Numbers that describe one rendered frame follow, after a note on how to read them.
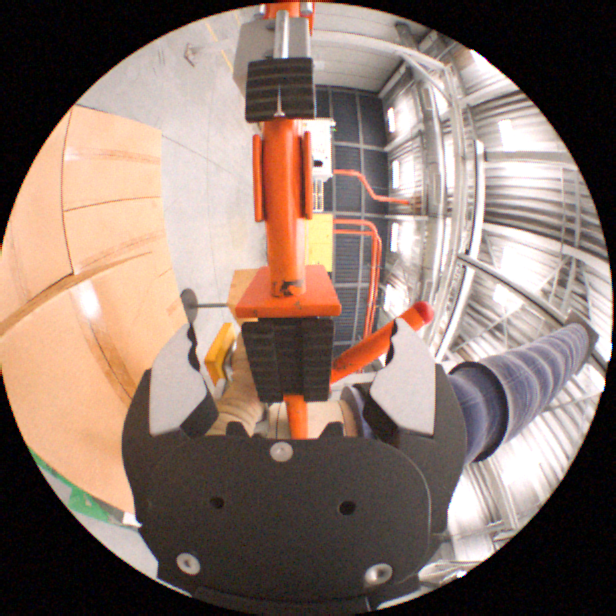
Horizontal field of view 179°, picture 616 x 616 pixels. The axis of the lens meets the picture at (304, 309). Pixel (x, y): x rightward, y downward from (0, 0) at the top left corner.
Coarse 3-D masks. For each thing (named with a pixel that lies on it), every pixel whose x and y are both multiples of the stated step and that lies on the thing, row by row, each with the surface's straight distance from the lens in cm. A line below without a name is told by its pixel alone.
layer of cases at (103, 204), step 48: (48, 144) 85; (96, 144) 95; (144, 144) 115; (48, 192) 79; (96, 192) 88; (144, 192) 107; (48, 240) 76; (96, 240) 84; (144, 240) 102; (0, 288) 71; (48, 288) 76
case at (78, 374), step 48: (96, 288) 36; (144, 288) 43; (0, 336) 31; (48, 336) 32; (96, 336) 35; (144, 336) 43; (48, 384) 32; (96, 384) 36; (48, 432) 34; (96, 432) 37; (96, 480) 39
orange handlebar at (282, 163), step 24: (288, 120) 12; (264, 144) 12; (288, 144) 11; (264, 168) 11; (288, 168) 11; (264, 192) 11; (288, 192) 10; (312, 192) 10; (264, 216) 11; (288, 216) 10; (312, 216) 10; (288, 240) 10; (288, 264) 11; (288, 288) 11; (288, 408) 19
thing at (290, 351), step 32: (256, 288) 13; (320, 288) 13; (288, 320) 11; (320, 320) 11; (256, 352) 12; (288, 352) 12; (320, 352) 11; (256, 384) 14; (288, 384) 14; (320, 384) 13
